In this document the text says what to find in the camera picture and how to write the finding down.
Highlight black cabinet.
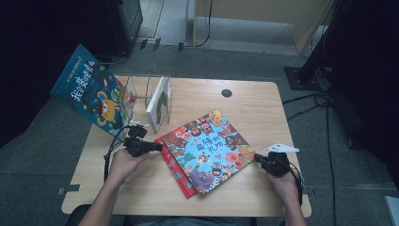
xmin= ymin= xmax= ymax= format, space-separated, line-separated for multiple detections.
xmin=105 ymin=0 xmax=144 ymax=57

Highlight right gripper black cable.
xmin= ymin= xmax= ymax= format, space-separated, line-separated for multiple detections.
xmin=287 ymin=161 xmax=305 ymax=207

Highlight white box corner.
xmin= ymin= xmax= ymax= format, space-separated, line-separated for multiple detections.
xmin=384 ymin=196 xmax=399 ymax=226

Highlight dark blue monster picture book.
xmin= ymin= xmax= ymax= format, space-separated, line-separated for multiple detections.
xmin=50 ymin=42 xmax=136 ymax=137

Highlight black metal stand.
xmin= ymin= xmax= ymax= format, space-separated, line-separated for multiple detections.
xmin=283 ymin=0 xmax=347 ymax=92

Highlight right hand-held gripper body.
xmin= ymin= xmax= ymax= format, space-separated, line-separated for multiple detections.
xmin=263 ymin=142 xmax=300 ymax=177

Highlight person's left hand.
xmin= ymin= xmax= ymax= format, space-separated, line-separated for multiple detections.
xmin=107 ymin=148 xmax=152 ymax=186

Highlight clear acrylic book rack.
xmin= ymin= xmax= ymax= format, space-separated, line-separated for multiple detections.
xmin=123 ymin=73 xmax=173 ymax=125

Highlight red picture book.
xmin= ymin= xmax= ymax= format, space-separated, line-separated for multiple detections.
xmin=154 ymin=137 xmax=198 ymax=200

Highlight person's right hand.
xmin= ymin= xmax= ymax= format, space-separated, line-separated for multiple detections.
xmin=267 ymin=170 xmax=301 ymax=202

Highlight black hanging cable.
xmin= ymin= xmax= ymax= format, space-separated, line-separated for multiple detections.
xmin=184 ymin=0 xmax=215 ymax=49

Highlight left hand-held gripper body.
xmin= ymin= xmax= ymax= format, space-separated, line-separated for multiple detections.
xmin=122 ymin=120 xmax=155 ymax=158

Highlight white picture book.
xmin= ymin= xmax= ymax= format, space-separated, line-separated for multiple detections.
xmin=145 ymin=75 xmax=173 ymax=134

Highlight person's lap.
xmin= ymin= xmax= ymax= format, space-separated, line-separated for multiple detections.
xmin=125 ymin=215 xmax=257 ymax=226

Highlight black floor cables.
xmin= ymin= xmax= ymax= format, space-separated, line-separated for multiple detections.
xmin=281 ymin=89 xmax=337 ymax=226

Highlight light blue animal picture book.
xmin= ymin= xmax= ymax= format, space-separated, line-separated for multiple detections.
xmin=161 ymin=109 xmax=256 ymax=196

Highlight beige wooden desk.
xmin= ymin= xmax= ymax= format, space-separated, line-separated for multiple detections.
xmin=192 ymin=0 xmax=334 ymax=57

